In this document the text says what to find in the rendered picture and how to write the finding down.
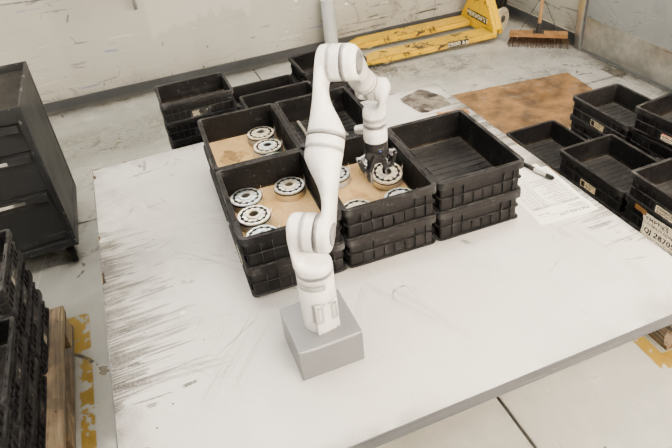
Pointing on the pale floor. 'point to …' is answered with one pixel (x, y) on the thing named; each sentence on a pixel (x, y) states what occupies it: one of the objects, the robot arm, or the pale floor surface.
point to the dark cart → (33, 171)
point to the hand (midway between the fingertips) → (377, 176)
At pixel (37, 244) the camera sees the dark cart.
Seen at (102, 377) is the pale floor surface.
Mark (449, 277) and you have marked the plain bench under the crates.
